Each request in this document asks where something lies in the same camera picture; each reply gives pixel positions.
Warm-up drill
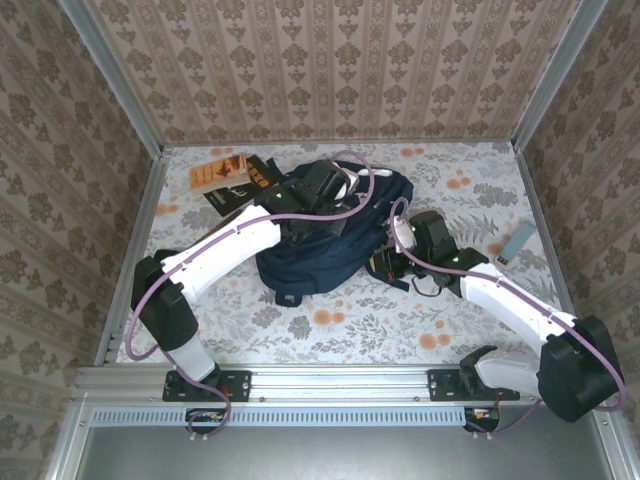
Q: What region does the navy blue backpack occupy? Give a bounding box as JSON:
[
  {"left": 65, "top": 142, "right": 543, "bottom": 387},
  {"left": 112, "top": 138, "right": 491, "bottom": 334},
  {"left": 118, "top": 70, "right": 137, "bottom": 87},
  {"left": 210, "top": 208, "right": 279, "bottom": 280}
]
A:
[{"left": 254, "top": 159, "right": 416, "bottom": 307}]

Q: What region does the light blue pencil case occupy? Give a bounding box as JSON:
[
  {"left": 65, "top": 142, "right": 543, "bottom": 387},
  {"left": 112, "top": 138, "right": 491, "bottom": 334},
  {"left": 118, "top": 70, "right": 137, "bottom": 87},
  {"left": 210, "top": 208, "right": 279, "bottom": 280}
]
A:
[{"left": 492, "top": 221, "right": 537, "bottom": 269}]

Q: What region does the black paperback book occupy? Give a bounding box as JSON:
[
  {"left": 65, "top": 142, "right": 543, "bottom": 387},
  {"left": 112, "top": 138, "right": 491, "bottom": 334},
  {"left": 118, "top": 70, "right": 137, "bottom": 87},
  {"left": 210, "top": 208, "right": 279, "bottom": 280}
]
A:
[{"left": 203, "top": 154, "right": 281, "bottom": 217}]

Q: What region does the orange paperback book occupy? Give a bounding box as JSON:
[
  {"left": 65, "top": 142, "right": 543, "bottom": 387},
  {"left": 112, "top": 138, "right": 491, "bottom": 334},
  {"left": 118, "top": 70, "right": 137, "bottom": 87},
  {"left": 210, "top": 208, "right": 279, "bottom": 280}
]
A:
[{"left": 189, "top": 153, "right": 250, "bottom": 197}]

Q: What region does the floral tablecloth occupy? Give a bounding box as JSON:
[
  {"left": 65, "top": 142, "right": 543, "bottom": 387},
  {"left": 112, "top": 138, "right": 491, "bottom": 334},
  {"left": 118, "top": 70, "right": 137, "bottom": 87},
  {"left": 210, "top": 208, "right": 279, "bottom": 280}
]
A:
[{"left": 115, "top": 141, "right": 577, "bottom": 367}]

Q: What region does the black wiring junction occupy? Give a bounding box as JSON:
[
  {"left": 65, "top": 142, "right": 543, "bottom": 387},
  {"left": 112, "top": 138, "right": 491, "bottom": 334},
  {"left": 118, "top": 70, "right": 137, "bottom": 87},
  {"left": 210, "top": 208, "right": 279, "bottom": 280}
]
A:
[
  {"left": 185, "top": 407, "right": 232, "bottom": 435},
  {"left": 462, "top": 405, "right": 502, "bottom": 434}
]

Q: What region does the grey metal panel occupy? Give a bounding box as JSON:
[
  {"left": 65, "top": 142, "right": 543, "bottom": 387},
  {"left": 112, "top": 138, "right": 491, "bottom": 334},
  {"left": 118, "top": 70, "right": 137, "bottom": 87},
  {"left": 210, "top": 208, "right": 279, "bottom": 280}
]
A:
[{"left": 74, "top": 424, "right": 619, "bottom": 480}]

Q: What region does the thin black right camera cable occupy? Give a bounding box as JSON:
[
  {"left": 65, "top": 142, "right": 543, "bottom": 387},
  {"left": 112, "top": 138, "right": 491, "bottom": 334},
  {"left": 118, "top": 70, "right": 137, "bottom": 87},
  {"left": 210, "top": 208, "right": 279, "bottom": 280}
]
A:
[{"left": 410, "top": 274, "right": 444, "bottom": 297}]

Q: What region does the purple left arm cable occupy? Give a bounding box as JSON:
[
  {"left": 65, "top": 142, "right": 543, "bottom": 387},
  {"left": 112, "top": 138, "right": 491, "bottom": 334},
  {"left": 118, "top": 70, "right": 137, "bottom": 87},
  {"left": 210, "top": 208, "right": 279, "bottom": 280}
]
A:
[{"left": 123, "top": 148, "right": 377, "bottom": 444}]

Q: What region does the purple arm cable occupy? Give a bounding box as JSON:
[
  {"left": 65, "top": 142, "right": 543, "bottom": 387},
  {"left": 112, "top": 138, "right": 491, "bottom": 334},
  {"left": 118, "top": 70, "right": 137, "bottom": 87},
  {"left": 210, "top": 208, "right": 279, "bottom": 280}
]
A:
[
  {"left": 388, "top": 196, "right": 629, "bottom": 442},
  {"left": 123, "top": 148, "right": 377, "bottom": 444}
]

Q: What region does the aluminium side rail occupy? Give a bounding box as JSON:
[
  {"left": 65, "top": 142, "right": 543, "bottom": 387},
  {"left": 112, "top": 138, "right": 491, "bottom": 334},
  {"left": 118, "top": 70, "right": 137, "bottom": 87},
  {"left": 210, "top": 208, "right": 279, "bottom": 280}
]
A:
[
  {"left": 513, "top": 143, "right": 585, "bottom": 364},
  {"left": 94, "top": 147, "right": 171, "bottom": 369}
]

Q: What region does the aluminium mounting rail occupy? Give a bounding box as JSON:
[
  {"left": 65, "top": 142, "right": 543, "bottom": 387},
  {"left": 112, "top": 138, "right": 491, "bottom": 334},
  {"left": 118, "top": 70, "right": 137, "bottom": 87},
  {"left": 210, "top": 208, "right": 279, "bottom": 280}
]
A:
[{"left": 72, "top": 363, "right": 619, "bottom": 401}]

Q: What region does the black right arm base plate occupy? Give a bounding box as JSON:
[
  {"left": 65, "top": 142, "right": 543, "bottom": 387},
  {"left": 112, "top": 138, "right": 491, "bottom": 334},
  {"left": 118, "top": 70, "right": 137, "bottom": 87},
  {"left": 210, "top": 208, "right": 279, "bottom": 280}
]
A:
[{"left": 428, "top": 368, "right": 521, "bottom": 402}]

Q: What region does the grey slotted cable duct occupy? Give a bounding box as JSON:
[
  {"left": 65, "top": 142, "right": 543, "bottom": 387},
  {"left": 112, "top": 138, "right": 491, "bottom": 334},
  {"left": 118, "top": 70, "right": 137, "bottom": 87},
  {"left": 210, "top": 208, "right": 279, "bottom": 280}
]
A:
[{"left": 91, "top": 407, "right": 469, "bottom": 428}]

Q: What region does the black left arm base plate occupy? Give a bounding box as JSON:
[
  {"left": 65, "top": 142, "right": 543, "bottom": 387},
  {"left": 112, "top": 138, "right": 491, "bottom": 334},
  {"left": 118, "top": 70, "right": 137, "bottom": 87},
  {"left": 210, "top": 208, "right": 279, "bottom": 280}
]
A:
[{"left": 162, "top": 369, "right": 252, "bottom": 402}]

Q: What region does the aluminium frame post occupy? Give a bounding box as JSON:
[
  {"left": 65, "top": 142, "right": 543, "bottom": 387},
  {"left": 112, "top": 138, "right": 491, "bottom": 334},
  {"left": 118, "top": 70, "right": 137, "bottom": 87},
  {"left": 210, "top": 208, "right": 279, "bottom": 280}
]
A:
[
  {"left": 512, "top": 0, "right": 609, "bottom": 152},
  {"left": 57, "top": 0, "right": 166, "bottom": 157}
]

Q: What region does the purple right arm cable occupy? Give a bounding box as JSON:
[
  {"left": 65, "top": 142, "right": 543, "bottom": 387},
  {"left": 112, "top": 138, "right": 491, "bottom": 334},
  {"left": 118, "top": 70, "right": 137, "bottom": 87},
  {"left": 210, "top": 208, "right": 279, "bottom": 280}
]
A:
[{"left": 388, "top": 196, "right": 629, "bottom": 442}]

